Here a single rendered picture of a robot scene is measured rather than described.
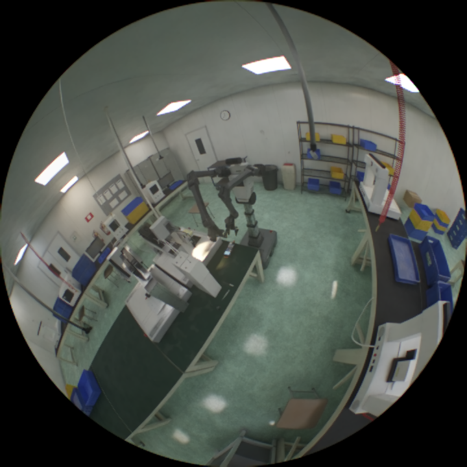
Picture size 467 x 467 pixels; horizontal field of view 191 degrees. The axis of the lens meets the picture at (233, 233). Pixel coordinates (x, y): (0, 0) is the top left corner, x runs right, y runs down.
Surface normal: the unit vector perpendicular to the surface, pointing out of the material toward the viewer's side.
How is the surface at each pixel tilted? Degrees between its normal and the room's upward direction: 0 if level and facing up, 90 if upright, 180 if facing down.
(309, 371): 0
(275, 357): 0
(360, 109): 90
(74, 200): 90
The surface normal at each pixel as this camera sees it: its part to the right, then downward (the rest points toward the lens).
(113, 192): 0.84, 0.18
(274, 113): -0.47, 0.70
